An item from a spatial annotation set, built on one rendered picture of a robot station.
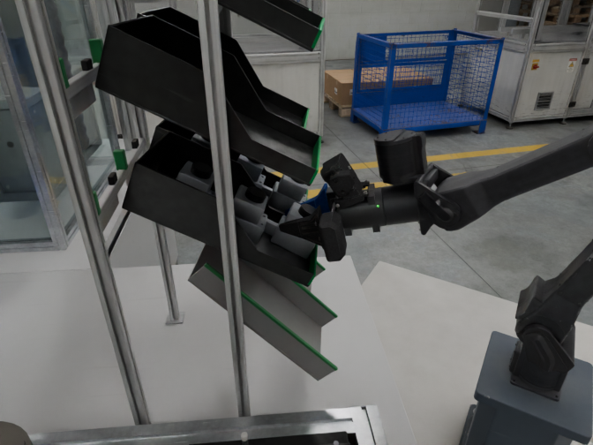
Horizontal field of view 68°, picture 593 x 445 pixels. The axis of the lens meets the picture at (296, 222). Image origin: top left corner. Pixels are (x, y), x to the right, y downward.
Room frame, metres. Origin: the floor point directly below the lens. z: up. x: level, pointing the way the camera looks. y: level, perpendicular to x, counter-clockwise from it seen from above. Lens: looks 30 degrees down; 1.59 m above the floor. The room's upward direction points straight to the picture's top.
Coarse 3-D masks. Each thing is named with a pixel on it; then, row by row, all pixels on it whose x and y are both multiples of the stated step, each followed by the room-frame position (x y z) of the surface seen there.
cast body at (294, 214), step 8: (296, 208) 0.59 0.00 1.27; (304, 208) 0.58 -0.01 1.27; (312, 208) 0.59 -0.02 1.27; (288, 216) 0.57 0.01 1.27; (296, 216) 0.57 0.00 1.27; (304, 216) 0.58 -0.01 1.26; (272, 224) 0.59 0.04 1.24; (272, 232) 0.59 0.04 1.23; (280, 232) 0.57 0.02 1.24; (272, 240) 0.58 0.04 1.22; (280, 240) 0.57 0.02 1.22; (288, 240) 0.57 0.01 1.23; (296, 240) 0.57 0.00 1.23; (304, 240) 0.57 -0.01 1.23; (288, 248) 0.57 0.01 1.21; (296, 248) 0.57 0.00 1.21; (304, 248) 0.57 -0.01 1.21; (312, 248) 0.57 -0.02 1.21; (304, 256) 0.57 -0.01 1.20
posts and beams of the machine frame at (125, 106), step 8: (104, 0) 1.88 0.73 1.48; (104, 8) 1.88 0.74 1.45; (104, 16) 1.88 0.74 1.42; (112, 16) 1.88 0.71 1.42; (112, 24) 1.88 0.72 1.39; (128, 104) 1.88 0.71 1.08; (128, 112) 1.89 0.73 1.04; (128, 120) 1.88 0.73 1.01; (128, 128) 1.88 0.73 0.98; (128, 136) 1.88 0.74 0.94
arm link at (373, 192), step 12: (372, 192) 0.56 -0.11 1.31; (360, 204) 0.56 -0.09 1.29; (372, 204) 0.55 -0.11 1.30; (324, 216) 0.51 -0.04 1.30; (336, 216) 0.52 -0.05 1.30; (348, 216) 0.55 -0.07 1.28; (360, 216) 0.55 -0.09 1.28; (372, 216) 0.55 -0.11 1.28; (384, 216) 0.54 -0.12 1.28; (324, 228) 0.49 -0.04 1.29; (336, 228) 0.49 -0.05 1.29; (348, 228) 0.56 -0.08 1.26; (360, 228) 0.56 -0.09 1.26; (372, 228) 0.55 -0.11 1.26; (324, 240) 0.49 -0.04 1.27; (336, 240) 0.49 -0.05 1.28; (336, 252) 0.49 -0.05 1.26
